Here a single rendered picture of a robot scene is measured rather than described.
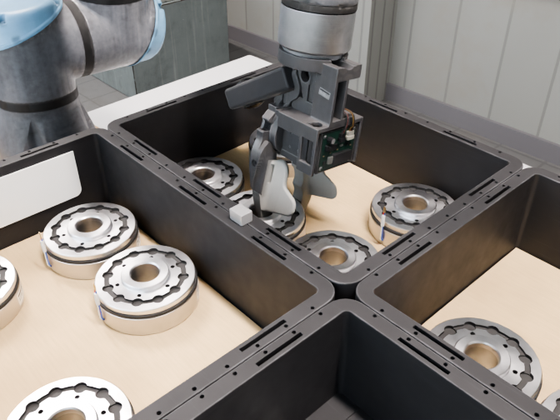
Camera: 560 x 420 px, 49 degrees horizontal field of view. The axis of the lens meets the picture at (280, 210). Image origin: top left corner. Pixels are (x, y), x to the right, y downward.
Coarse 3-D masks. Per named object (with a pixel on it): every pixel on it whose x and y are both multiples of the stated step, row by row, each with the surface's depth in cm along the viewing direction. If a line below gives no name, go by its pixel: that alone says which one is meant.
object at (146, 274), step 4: (140, 268) 63; (144, 268) 63; (148, 268) 63; (152, 268) 63; (136, 272) 63; (140, 272) 63; (144, 272) 64; (148, 272) 64; (152, 272) 64; (156, 272) 63; (132, 276) 63; (136, 276) 63; (140, 276) 64; (144, 276) 64; (148, 276) 64; (152, 276) 64; (156, 276) 64; (136, 280) 63; (140, 280) 64; (144, 280) 64; (148, 280) 64
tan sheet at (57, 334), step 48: (144, 240) 72; (48, 288) 65; (0, 336) 60; (48, 336) 60; (96, 336) 60; (144, 336) 60; (192, 336) 60; (240, 336) 60; (0, 384) 55; (144, 384) 55
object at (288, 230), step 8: (240, 192) 74; (248, 192) 74; (232, 200) 73; (240, 200) 73; (248, 200) 73; (296, 200) 73; (296, 208) 72; (296, 216) 71; (304, 216) 71; (272, 224) 69; (280, 224) 69; (288, 224) 70; (296, 224) 69; (288, 232) 68; (296, 232) 69
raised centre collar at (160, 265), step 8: (128, 264) 63; (136, 264) 63; (144, 264) 63; (152, 264) 63; (160, 264) 63; (128, 272) 62; (160, 272) 62; (168, 272) 62; (128, 280) 61; (152, 280) 61; (160, 280) 61; (128, 288) 60; (136, 288) 60; (144, 288) 60; (152, 288) 60
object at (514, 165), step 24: (264, 72) 87; (192, 96) 81; (360, 96) 81; (120, 120) 75; (408, 120) 75; (144, 144) 70; (480, 144) 70; (168, 168) 66; (504, 168) 66; (216, 192) 62; (480, 192) 62; (432, 216) 59; (288, 240) 56; (408, 240) 56; (312, 264) 53; (360, 264) 53; (384, 264) 53; (336, 288) 52
